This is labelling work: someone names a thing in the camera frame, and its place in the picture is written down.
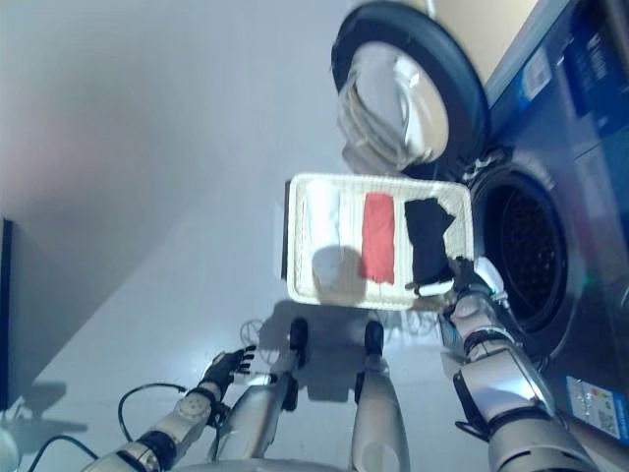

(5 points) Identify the dark glossy stool box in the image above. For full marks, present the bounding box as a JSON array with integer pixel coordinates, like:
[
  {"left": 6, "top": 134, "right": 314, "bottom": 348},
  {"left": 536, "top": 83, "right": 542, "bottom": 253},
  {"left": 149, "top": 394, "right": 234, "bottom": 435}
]
[{"left": 278, "top": 179, "right": 292, "bottom": 282}]

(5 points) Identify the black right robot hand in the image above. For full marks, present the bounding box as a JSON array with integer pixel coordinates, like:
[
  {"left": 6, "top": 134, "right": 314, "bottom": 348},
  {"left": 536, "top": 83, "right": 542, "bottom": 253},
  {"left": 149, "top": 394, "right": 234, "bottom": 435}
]
[{"left": 404, "top": 255, "right": 506, "bottom": 310}]

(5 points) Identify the white cloth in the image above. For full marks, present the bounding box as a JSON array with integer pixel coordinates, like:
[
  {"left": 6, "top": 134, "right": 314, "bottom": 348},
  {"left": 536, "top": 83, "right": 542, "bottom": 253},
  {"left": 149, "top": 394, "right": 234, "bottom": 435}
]
[{"left": 304, "top": 179, "right": 356, "bottom": 292}]

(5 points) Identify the cream wicker laundry basket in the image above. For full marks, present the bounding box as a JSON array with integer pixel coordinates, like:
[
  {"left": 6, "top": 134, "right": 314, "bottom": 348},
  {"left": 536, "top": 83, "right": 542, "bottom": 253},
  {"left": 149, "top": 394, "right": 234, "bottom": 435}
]
[{"left": 287, "top": 171, "right": 475, "bottom": 312}]

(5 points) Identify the silver right robot leg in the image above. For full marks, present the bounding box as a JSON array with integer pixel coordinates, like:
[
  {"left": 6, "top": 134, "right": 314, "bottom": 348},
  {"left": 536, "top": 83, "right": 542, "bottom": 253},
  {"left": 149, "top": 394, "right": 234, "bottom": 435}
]
[{"left": 350, "top": 320, "right": 412, "bottom": 472}]

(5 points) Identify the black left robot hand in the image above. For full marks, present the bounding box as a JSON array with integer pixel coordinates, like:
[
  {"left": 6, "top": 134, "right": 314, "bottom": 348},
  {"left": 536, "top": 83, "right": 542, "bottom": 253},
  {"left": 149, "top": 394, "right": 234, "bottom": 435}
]
[{"left": 199, "top": 343, "right": 279, "bottom": 395}]

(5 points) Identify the black cloth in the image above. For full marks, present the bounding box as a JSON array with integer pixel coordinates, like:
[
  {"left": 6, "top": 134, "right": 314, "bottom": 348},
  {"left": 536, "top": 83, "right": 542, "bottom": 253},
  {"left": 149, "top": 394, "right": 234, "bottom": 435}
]
[{"left": 403, "top": 197, "right": 456, "bottom": 291}]

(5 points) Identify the red cloth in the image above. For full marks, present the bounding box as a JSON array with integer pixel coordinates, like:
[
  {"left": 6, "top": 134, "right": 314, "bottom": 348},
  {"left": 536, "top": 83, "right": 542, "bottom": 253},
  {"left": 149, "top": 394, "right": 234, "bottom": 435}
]
[{"left": 357, "top": 192, "right": 397, "bottom": 286}]

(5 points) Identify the dark blue washing machine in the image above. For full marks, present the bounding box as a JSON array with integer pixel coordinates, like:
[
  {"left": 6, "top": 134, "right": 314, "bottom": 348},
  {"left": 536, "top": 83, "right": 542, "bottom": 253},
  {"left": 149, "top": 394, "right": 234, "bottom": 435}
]
[{"left": 464, "top": 0, "right": 629, "bottom": 472}]

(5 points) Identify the silver left robot leg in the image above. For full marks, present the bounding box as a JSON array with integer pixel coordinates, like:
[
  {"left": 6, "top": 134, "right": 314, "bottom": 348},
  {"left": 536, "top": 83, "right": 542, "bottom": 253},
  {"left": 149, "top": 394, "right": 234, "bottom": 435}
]
[{"left": 214, "top": 318, "right": 312, "bottom": 464}]

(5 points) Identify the grey cabinet with dark edge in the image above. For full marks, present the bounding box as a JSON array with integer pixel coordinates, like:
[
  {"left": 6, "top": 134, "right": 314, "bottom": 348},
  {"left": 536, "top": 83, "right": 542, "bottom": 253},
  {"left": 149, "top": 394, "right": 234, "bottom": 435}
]
[{"left": 0, "top": 215, "right": 20, "bottom": 410}]

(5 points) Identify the grey robot torso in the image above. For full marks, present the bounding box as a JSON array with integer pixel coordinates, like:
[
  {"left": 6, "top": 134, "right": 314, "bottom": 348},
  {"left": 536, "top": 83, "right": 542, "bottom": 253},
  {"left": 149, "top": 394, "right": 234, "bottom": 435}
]
[{"left": 181, "top": 456, "right": 356, "bottom": 472}]

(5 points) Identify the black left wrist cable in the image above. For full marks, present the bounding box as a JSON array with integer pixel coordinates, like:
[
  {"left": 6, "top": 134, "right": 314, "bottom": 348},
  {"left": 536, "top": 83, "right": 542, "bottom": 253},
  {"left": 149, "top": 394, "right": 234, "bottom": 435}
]
[{"left": 29, "top": 383, "right": 233, "bottom": 472}]

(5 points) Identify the round washing machine door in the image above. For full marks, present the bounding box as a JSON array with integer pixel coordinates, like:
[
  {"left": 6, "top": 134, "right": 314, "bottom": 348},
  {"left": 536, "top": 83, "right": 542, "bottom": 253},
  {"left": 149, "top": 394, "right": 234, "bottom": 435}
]
[{"left": 329, "top": 0, "right": 492, "bottom": 172}]

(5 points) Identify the silver robot leg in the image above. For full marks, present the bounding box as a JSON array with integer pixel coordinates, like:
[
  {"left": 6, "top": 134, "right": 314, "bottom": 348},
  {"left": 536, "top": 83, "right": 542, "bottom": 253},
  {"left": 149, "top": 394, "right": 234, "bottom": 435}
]
[
  {"left": 214, "top": 318, "right": 312, "bottom": 464},
  {"left": 350, "top": 320, "right": 412, "bottom": 472}
]

